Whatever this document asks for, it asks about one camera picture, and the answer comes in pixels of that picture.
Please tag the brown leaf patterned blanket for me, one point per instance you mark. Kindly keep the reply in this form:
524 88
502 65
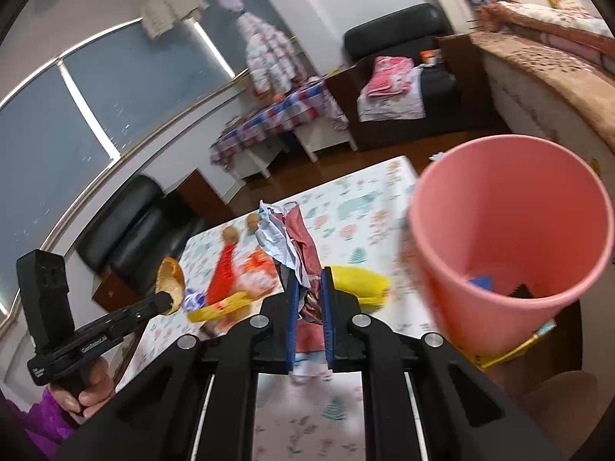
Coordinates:
552 72

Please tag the white paper scrap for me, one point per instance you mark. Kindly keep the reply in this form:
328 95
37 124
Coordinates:
436 156

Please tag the white bed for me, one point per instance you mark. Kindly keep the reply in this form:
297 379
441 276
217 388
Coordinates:
528 91

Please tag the pink folded blanket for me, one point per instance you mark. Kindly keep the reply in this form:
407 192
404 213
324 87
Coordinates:
388 77

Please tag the yellow snack wrapper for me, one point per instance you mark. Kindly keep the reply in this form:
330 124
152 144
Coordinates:
221 309

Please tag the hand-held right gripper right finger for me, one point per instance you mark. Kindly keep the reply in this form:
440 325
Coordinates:
328 319

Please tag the orange white snack wrapper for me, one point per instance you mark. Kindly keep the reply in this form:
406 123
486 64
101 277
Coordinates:
257 271

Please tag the brown bread piece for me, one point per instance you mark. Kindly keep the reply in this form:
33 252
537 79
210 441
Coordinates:
170 283

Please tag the white floral cloth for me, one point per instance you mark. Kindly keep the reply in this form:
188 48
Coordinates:
384 108

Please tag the yellow blue stick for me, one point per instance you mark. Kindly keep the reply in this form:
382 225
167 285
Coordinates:
519 348

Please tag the purple candy wrapper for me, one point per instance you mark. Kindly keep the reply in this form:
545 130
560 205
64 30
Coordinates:
193 300

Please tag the person's left hand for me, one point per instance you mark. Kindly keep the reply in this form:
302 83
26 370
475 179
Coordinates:
91 396

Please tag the red snack wrapper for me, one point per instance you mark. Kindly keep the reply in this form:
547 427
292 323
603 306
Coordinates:
223 273

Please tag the plaid tablecloth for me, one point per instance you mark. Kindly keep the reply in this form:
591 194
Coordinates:
269 115

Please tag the brown potato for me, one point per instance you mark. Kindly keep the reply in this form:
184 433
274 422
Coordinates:
252 222
231 234

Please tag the brown potato left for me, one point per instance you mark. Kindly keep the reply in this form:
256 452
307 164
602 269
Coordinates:
231 234

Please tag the colourful paper wrapper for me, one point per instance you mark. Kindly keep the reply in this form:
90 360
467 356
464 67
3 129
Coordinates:
298 235

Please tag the orange dotted quilt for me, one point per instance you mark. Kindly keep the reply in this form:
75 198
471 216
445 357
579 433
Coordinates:
552 21

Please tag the brown potato right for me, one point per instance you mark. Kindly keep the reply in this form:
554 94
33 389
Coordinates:
252 222

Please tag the curved bay window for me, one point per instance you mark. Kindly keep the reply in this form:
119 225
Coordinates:
62 120

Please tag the brown round stool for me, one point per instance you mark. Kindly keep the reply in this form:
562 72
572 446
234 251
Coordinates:
562 418

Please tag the small orange box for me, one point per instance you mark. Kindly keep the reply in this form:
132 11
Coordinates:
430 56

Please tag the pink plastic bucket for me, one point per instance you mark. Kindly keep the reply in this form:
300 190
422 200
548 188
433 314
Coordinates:
504 230

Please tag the black leather armchair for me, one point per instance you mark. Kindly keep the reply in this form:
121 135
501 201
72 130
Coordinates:
134 230
399 29

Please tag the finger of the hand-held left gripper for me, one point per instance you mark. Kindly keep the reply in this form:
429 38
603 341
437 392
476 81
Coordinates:
144 309

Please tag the white desk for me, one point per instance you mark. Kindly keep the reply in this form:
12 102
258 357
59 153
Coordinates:
322 137

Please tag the floral padded jacket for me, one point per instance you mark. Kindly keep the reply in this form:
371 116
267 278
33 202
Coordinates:
269 53

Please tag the blue paper scrap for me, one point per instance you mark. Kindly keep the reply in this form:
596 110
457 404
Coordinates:
480 283

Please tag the person's left forearm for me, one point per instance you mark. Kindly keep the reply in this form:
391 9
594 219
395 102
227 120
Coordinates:
36 430

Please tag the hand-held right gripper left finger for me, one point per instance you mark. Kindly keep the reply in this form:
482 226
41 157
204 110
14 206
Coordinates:
289 319

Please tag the cream ceiling lamp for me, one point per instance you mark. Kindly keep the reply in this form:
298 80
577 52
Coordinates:
168 9

